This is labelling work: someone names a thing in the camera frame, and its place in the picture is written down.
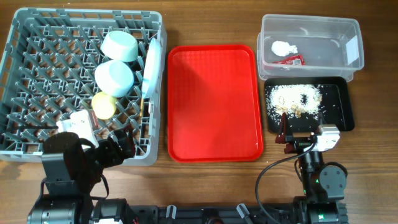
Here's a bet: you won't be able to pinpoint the light blue plate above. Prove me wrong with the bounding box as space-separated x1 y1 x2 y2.
142 39 162 98

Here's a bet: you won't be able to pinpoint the grey dishwasher rack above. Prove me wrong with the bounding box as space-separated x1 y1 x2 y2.
1 8 167 166

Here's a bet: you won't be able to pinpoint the white napkin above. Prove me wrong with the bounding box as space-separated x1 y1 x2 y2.
271 40 298 57

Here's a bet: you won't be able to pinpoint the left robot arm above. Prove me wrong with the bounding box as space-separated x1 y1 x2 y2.
27 127 139 224

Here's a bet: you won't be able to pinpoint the light blue small bowl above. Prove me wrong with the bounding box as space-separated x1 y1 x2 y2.
101 30 138 62

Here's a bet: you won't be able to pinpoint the red plastic tray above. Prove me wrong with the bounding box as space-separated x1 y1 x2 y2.
167 44 264 163

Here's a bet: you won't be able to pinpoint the rice and peanut shells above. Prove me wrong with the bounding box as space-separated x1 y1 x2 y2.
266 84 341 124

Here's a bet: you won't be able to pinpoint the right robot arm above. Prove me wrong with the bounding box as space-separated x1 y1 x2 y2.
275 113 349 223

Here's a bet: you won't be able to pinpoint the wooden chopstick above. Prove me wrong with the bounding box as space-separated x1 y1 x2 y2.
139 98 144 117

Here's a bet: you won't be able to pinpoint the clear plastic bin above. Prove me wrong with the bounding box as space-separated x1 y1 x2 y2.
257 14 364 82

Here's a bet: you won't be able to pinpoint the black plastic tray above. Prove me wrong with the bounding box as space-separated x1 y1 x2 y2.
264 77 354 133

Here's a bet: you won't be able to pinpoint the red sauce packet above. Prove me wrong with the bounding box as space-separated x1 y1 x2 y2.
275 54 305 65

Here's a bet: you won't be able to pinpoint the yellow plastic cup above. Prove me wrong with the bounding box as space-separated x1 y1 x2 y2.
91 91 118 120

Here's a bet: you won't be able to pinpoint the light green bowl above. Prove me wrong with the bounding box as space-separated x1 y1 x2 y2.
95 60 134 98

